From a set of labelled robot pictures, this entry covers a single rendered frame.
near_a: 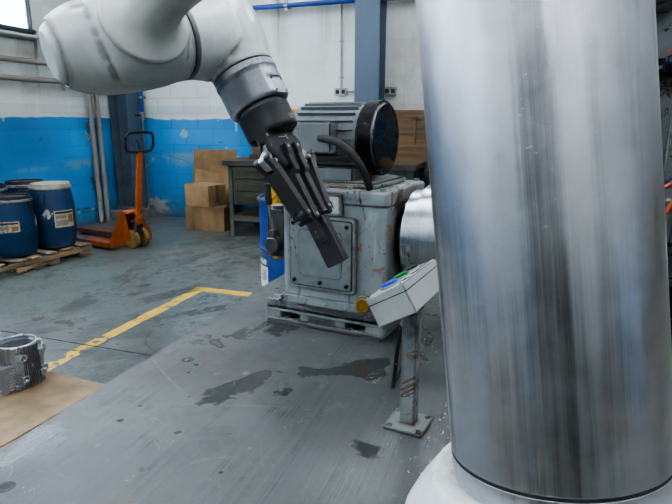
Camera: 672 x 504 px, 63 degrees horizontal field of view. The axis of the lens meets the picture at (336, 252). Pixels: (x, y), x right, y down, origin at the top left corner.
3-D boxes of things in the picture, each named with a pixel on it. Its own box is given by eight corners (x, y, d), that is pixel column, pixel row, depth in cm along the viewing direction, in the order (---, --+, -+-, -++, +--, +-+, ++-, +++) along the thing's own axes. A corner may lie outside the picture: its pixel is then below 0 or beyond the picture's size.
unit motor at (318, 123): (299, 247, 165) (297, 102, 155) (403, 259, 151) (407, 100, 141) (249, 267, 142) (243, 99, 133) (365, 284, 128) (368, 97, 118)
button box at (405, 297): (413, 297, 100) (400, 271, 100) (448, 283, 96) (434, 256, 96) (378, 328, 85) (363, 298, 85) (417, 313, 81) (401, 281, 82)
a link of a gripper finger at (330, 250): (324, 213, 75) (321, 214, 75) (347, 259, 75) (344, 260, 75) (308, 223, 77) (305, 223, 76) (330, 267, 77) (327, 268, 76)
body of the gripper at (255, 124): (264, 95, 71) (296, 159, 71) (297, 97, 78) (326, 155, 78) (225, 124, 74) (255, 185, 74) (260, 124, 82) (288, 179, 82)
